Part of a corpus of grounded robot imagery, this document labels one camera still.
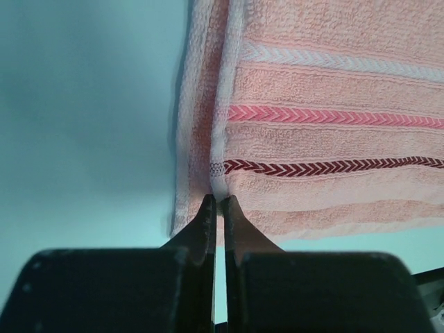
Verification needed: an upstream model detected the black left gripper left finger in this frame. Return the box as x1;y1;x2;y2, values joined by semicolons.
1;195;216;332

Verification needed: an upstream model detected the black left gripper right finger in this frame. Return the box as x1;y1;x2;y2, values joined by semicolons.
221;196;434;332

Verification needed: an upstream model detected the pink towel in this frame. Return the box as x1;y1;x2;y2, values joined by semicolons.
171;1;443;239

